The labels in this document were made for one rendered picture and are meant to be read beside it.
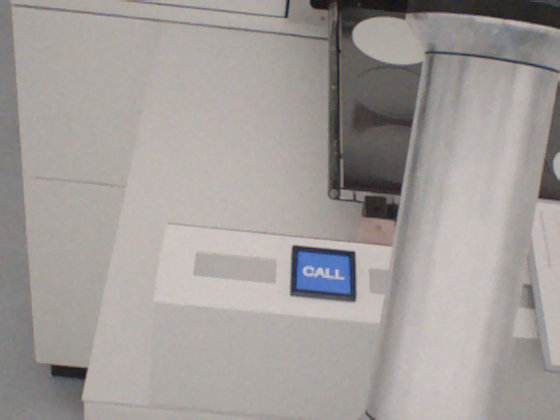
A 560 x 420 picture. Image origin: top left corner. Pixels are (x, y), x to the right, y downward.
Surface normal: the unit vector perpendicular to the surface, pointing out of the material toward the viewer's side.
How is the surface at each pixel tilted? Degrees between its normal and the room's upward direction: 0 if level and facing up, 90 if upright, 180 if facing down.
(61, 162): 90
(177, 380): 90
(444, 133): 62
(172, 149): 0
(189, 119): 0
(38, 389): 0
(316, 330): 90
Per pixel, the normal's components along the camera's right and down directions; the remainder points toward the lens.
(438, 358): -0.23, 0.05
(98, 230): -0.04, 0.68
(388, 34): 0.11, -0.73
